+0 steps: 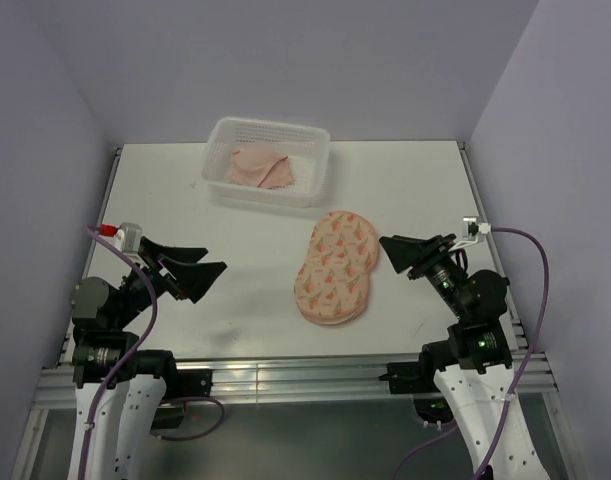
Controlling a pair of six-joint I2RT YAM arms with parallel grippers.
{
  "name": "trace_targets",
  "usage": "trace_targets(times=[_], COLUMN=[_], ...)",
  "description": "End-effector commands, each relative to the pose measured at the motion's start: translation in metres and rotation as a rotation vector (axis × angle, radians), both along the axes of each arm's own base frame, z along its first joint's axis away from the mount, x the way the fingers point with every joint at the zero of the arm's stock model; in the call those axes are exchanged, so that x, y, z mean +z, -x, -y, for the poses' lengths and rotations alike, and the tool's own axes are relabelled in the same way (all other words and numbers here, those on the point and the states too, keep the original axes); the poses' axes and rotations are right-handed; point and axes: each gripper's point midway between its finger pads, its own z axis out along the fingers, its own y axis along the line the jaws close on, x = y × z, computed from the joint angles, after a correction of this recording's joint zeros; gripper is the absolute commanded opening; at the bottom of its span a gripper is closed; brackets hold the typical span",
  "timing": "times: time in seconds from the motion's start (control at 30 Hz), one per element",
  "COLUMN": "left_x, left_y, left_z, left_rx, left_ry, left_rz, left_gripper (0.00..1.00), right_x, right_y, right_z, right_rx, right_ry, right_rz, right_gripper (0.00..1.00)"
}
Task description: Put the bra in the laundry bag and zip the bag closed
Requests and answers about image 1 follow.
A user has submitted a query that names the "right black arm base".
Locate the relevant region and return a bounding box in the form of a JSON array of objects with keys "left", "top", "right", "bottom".
[{"left": 378, "top": 362, "right": 454, "bottom": 425}]

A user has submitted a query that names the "white perforated plastic basket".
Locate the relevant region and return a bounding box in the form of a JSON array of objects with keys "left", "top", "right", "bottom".
[{"left": 201, "top": 117, "right": 330, "bottom": 207}]

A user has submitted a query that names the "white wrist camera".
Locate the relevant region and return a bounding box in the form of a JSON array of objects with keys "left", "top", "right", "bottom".
[
  {"left": 112, "top": 222, "right": 142, "bottom": 257},
  {"left": 451, "top": 217, "right": 492, "bottom": 251}
]

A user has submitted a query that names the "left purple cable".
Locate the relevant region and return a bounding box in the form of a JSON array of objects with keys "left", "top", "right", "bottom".
[{"left": 79, "top": 223, "right": 226, "bottom": 480}]

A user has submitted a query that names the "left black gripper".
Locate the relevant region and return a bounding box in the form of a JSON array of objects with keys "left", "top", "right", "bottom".
[{"left": 112, "top": 236, "right": 225, "bottom": 328}]

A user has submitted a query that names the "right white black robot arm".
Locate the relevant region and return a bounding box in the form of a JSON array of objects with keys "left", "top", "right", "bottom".
[{"left": 379, "top": 235, "right": 549, "bottom": 479}]

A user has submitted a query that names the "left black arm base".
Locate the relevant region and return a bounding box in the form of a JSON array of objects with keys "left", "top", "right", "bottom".
[{"left": 151, "top": 369, "right": 213, "bottom": 431}]

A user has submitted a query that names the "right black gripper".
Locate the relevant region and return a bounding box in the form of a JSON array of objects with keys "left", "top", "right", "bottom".
[{"left": 378, "top": 232, "right": 470, "bottom": 318}]

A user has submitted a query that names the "peach floral laundry bag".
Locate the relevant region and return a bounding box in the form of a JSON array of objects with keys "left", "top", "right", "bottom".
[{"left": 294, "top": 211, "right": 379, "bottom": 327}]

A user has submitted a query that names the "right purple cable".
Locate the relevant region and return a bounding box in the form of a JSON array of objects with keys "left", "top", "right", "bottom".
[{"left": 392, "top": 225, "right": 550, "bottom": 480}]

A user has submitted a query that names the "purple cable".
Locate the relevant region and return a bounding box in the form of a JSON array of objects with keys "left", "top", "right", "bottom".
[
  {"left": 79, "top": 223, "right": 226, "bottom": 480},
  {"left": 392, "top": 225, "right": 550, "bottom": 480}
]

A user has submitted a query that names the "aluminium frame rail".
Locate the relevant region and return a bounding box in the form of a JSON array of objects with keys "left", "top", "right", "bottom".
[{"left": 31, "top": 353, "right": 558, "bottom": 410}]

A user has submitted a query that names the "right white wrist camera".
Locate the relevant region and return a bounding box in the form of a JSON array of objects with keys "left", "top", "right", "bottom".
[{"left": 451, "top": 217, "right": 492, "bottom": 251}]

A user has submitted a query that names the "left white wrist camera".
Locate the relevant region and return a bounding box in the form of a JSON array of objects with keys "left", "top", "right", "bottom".
[{"left": 112, "top": 222, "right": 142, "bottom": 257}]

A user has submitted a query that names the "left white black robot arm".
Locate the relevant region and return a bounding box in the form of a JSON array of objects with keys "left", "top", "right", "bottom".
[{"left": 68, "top": 224, "right": 227, "bottom": 479}]

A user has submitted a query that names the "peach pink bra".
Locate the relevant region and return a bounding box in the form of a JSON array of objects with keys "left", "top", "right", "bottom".
[{"left": 226, "top": 147, "right": 294, "bottom": 189}]

